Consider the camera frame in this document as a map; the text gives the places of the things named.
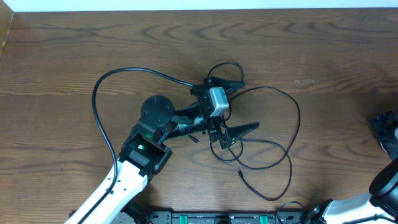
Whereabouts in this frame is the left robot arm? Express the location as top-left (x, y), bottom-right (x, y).
top-left (67, 77), bottom-right (259, 223)

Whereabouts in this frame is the black usb cable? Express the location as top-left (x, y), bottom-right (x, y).
top-left (210, 86), bottom-right (302, 202)
top-left (188, 62), bottom-right (245, 144)

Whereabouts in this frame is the clear tape residue strip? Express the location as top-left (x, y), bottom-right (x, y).
top-left (295, 79), bottom-right (320, 85)

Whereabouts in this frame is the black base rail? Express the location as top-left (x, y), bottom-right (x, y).
top-left (109, 203), bottom-right (308, 224)

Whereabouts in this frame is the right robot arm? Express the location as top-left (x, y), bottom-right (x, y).
top-left (306, 111), bottom-right (397, 224)

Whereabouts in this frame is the left camera black cable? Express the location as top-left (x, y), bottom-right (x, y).
top-left (76, 67), bottom-right (195, 224)

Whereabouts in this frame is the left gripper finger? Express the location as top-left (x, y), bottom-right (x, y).
top-left (220, 122), bottom-right (260, 149)
top-left (204, 77), bottom-right (245, 95)

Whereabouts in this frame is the cardboard side panel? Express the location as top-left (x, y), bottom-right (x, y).
top-left (0, 0), bottom-right (14, 55)

